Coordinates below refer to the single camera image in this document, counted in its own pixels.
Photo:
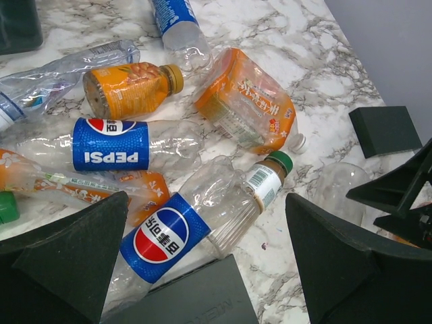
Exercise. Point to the clear plastic jar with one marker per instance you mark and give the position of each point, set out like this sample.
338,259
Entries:
333,184

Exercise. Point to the blue label water bottle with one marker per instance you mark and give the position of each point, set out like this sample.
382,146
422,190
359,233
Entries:
182,37

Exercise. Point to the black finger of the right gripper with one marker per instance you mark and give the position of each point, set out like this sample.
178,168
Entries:
394,194

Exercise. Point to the crushed orange tea bottle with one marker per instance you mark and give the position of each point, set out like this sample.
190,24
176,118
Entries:
245,104

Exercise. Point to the clear crushed water bottle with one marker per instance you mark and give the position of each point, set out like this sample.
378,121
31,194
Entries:
32,92

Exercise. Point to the brown tea bottle green cap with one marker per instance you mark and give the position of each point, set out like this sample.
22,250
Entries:
266,178

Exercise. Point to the green crushed bottle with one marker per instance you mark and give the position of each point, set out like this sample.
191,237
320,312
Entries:
8,207

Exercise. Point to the dark green bin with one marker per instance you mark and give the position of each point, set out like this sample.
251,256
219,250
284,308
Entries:
20,26

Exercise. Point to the Pepsi bottle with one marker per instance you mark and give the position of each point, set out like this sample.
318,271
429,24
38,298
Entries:
209,198
107,145

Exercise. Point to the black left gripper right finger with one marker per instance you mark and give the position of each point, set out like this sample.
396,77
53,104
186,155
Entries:
351,275

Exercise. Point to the orange flower label bottle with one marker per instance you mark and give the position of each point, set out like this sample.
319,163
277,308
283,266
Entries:
147,191

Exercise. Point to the white bottle cap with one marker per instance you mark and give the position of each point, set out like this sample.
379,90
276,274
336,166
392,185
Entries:
298,144

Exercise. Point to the black box at right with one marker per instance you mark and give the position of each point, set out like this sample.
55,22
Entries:
384,130

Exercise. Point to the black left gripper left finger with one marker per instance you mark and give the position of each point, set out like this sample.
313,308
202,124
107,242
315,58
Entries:
60,272

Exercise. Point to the black flat box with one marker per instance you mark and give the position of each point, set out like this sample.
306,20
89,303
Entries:
212,293

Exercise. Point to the small orange juice bottle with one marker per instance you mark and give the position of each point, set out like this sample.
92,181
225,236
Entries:
130,90

